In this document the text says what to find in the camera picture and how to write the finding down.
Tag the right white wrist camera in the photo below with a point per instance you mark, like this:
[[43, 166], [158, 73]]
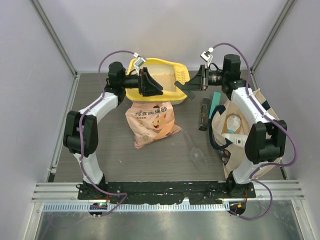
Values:
[[207, 56]]

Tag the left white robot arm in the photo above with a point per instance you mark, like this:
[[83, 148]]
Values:
[[81, 127]]

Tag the aluminium rail frame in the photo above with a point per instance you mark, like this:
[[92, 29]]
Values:
[[67, 191]]

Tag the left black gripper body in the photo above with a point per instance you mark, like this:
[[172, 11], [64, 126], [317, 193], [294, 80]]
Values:
[[141, 80]]

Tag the beige canvas tote bag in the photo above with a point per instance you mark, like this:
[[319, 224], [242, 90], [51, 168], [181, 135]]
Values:
[[231, 146]]

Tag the clear plastic scoop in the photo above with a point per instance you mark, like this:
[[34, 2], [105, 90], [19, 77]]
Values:
[[196, 155]]

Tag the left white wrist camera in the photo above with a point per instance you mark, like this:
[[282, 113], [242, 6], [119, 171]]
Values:
[[139, 61]]

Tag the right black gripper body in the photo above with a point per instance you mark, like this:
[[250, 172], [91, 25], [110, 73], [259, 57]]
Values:
[[205, 78]]

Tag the pink cat litter bag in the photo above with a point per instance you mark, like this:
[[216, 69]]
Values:
[[151, 122]]

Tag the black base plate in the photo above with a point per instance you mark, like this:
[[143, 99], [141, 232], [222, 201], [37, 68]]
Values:
[[165, 192]]

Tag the yellow slotted litter scoop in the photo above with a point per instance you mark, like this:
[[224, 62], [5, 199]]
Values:
[[181, 74]]

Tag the black bag clip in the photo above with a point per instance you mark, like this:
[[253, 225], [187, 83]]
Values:
[[186, 89]]

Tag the white slotted cable duct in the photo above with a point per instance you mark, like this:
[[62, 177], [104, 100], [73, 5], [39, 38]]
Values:
[[97, 207]]

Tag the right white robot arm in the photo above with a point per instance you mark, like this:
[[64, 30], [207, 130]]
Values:
[[267, 136]]

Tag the teal flat stick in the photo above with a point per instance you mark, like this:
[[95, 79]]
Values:
[[214, 102]]

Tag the yellow litter box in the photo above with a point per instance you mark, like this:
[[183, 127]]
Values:
[[163, 72]]

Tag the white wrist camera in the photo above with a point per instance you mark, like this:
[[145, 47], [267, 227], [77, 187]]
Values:
[[207, 56], [139, 61]]

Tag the blue white pouch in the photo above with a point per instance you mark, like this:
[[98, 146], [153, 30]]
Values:
[[234, 124]]

